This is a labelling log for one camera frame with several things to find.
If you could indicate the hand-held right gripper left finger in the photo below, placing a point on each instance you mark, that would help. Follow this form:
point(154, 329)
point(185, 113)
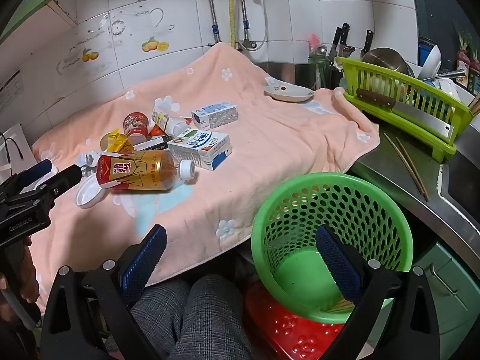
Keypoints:
point(144, 258)

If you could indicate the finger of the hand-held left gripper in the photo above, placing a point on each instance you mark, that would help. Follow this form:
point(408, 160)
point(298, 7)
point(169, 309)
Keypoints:
point(35, 172)
point(63, 182)

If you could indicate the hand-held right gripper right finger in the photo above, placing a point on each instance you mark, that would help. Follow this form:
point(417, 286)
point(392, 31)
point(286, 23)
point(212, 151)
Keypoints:
point(337, 266)

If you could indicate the white round lid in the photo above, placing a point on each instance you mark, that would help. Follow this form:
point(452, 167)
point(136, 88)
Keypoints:
point(90, 194)

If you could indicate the white plastic wrapper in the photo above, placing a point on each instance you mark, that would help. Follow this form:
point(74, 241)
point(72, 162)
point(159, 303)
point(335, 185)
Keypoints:
point(89, 161)

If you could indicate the green perforated plastic basket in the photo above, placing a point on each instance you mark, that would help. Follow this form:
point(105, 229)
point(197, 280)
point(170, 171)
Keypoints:
point(296, 281)

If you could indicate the yellow wrapper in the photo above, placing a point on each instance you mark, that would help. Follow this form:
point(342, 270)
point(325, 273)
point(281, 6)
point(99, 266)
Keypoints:
point(116, 142)

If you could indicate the amber tea bottle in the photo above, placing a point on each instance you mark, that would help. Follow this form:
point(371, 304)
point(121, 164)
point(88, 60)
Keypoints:
point(142, 170)

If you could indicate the red paper cup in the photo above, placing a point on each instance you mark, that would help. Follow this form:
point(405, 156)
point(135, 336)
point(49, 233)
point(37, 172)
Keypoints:
point(135, 123)

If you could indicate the small dark box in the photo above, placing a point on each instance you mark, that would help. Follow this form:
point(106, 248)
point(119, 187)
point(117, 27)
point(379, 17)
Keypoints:
point(150, 143)

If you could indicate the small white drink bottle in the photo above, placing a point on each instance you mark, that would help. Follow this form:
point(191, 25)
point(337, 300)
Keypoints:
point(169, 123)

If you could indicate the white green milk carton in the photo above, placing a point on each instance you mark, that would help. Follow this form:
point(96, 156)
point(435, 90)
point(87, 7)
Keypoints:
point(195, 145)

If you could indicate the blue white drink carton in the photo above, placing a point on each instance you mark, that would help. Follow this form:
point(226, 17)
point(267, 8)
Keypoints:
point(217, 115)

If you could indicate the person's left hand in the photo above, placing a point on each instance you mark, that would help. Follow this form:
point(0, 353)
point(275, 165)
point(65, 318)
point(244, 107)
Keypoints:
point(29, 270)

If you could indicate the red plastic stool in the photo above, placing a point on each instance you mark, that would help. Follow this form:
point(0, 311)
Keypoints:
point(285, 330)

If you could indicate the person's grey checked trousers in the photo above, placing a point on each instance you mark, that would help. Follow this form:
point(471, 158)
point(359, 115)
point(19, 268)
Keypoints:
point(202, 318)

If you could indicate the wooden chopstick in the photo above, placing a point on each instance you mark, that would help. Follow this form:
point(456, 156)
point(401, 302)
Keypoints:
point(407, 168)
point(410, 165)

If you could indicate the green cabinet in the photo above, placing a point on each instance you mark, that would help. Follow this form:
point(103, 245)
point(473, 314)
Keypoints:
point(453, 300)

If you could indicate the peach flower-print blanket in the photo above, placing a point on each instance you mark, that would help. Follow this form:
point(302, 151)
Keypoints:
point(270, 146)

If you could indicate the white plate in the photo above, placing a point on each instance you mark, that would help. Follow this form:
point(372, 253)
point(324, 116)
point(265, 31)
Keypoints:
point(288, 93)

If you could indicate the green dish rack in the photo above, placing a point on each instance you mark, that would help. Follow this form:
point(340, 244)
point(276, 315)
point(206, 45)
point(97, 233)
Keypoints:
point(423, 101)

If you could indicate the glass utensil jar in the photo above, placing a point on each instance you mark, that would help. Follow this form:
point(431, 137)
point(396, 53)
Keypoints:
point(318, 71)

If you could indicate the metal bowl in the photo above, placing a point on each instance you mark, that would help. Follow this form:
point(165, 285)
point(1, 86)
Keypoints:
point(386, 60)

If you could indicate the white bowl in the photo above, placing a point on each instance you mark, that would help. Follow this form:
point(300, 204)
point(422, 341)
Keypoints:
point(431, 62)

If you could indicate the pink brush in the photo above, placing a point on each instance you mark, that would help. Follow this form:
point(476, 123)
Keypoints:
point(313, 42)

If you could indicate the blue jar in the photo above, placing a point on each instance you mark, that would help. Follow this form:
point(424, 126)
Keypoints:
point(425, 50)

